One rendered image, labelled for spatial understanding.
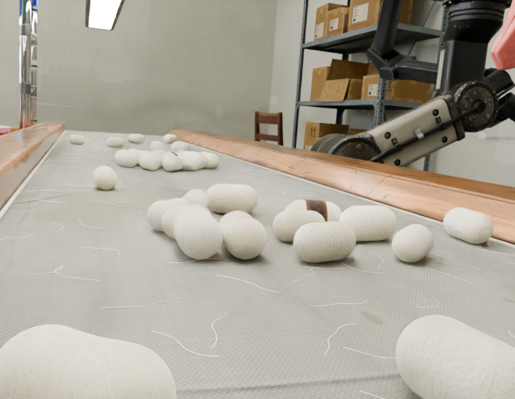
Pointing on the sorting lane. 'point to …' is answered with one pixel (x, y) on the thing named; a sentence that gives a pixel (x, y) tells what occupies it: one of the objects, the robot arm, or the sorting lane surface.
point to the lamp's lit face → (103, 13)
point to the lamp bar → (89, 14)
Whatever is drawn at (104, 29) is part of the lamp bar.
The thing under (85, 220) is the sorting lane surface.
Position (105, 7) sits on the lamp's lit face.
